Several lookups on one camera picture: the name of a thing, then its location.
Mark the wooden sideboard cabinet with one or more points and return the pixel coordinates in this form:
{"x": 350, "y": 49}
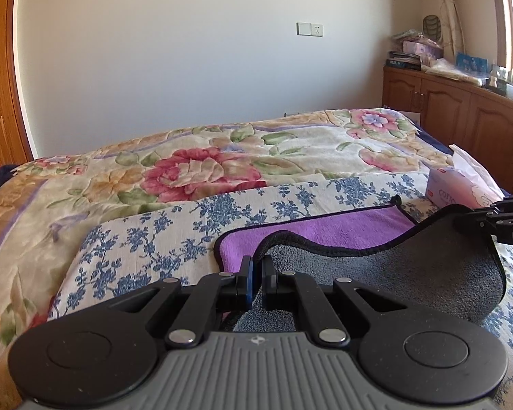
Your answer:
{"x": 457, "y": 113}

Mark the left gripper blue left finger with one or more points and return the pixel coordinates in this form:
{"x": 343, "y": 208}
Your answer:
{"x": 245, "y": 280}

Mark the dark book stack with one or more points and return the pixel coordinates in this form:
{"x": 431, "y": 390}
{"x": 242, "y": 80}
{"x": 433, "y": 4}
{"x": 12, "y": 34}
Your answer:
{"x": 401, "y": 60}

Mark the pink tissue box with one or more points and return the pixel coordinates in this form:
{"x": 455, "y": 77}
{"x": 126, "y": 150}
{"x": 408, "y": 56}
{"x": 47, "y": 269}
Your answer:
{"x": 465, "y": 182}

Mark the blue floral white cloth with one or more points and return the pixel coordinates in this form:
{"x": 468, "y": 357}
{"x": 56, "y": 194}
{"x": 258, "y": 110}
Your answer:
{"x": 178, "y": 241}

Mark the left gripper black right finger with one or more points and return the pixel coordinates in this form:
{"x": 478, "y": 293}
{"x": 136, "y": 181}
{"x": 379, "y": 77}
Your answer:
{"x": 269, "y": 282}

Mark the purple and grey microfibre towel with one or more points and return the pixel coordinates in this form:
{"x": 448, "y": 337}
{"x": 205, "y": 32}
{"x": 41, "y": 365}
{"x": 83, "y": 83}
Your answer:
{"x": 383, "y": 247}

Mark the beige plastic bag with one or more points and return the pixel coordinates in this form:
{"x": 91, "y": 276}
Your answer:
{"x": 444, "y": 69}

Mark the white paper bag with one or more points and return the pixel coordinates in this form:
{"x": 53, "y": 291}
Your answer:
{"x": 415, "y": 117}

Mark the floral quilt bedspread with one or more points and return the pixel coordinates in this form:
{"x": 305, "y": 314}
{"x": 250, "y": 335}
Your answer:
{"x": 79, "y": 229}

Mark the pink gift box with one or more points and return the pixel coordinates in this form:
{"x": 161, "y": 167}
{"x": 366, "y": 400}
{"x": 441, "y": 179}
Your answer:
{"x": 423, "y": 50}

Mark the green woven fan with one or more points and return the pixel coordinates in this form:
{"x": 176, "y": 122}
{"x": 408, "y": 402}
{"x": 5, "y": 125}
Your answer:
{"x": 432, "y": 28}

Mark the patterned beige curtain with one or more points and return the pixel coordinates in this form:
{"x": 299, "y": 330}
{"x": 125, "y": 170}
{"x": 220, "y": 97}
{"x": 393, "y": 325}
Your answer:
{"x": 452, "y": 35}

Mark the blue patterned box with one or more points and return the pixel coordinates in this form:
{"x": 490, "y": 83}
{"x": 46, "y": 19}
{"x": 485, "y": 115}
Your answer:
{"x": 472, "y": 64}

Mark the white wall socket plate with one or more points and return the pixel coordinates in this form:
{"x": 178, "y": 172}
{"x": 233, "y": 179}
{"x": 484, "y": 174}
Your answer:
{"x": 309, "y": 29}

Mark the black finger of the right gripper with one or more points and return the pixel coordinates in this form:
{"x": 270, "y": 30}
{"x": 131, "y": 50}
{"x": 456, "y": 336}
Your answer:
{"x": 496, "y": 220}

